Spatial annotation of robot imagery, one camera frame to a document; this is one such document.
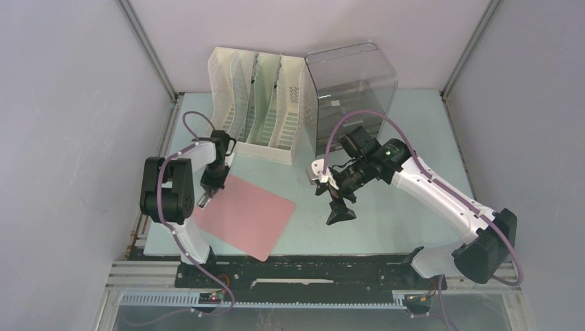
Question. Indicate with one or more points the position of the smoky transparent drawer cabinet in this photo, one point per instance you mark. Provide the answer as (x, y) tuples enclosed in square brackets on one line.
[(346, 79)]

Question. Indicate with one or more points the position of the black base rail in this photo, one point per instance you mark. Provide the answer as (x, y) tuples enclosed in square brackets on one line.
[(310, 279)]

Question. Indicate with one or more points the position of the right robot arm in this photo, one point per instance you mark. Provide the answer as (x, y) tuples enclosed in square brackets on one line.
[(485, 236)]

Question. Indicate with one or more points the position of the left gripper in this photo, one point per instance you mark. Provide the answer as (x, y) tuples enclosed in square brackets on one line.
[(210, 184)]

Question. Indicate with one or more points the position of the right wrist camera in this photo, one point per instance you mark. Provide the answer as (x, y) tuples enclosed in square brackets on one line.
[(318, 173)]

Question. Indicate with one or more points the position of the pink folder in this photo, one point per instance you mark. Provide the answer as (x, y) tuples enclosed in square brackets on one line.
[(245, 216)]

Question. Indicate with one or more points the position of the green clipboard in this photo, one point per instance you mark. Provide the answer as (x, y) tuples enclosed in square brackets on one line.
[(264, 112)]

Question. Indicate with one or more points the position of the blue folder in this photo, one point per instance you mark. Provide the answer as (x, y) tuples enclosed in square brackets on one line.
[(242, 74)]

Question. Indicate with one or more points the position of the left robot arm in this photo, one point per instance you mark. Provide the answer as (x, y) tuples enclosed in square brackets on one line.
[(173, 187)]

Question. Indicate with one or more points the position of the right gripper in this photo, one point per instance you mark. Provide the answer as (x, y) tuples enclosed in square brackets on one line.
[(339, 212)]

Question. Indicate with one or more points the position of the white file organizer rack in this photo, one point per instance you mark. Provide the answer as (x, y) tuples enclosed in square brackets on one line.
[(295, 103)]

